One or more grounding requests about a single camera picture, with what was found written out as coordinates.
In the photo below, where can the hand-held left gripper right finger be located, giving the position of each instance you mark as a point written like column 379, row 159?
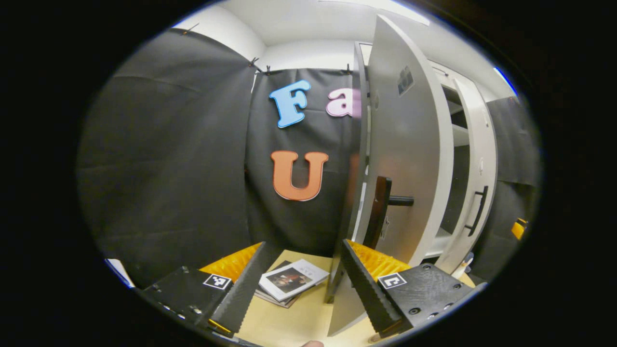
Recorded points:
column 366, row 289

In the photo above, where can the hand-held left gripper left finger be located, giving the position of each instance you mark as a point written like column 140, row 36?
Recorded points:
column 243, row 289

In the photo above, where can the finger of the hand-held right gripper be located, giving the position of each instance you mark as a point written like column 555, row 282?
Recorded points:
column 519, row 229

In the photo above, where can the white cabinet door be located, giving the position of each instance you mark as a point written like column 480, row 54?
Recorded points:
column 405, row 144
column 482, row 144

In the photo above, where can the dark cover book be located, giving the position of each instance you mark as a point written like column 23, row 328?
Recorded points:
column 282, row 302

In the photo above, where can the white cover book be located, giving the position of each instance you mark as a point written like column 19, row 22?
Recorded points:
column 294, row 279

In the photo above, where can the black backdrop cloth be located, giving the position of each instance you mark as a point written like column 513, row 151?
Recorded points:
column 168, row 159
column 516, row 144
column 308, row 221

